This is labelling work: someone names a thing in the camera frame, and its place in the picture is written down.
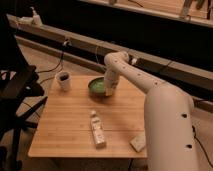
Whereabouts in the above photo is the white cup with dark contents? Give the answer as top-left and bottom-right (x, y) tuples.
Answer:
(55, 71), (71, 91)

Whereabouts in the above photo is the white plug adapter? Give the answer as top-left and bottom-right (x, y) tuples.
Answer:
(130, 58), (138, 66)

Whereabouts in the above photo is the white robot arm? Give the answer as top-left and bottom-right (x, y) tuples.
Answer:
(104, 51), (199, 171)

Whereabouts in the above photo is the white plug with cable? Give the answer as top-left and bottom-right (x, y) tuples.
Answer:
(37, 39), (71, 74)

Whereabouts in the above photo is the beige sponge block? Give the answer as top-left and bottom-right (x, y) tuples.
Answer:
(130, 132), (146, 152)

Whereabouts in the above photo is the wooden table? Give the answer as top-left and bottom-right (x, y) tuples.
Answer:
(28, 76), (146, 158)

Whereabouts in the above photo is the white spray bottle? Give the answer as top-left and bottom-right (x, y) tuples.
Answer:
(30, 7), (43, 26)

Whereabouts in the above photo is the black cable bundle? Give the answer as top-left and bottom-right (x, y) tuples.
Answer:
(191, 124), (213, 168)

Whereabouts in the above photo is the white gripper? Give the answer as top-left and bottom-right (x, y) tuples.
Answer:
(104, 69), (119, 97)

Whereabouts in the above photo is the black office chair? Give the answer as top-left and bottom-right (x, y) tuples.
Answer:
(0, 11), (47, 171)

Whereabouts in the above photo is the green ceramic bowl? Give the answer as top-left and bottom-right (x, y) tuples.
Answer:
(88, 77), (106, 96)

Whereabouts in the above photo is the white tube bottle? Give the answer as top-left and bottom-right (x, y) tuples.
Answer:
(90, 110), (106, 149)

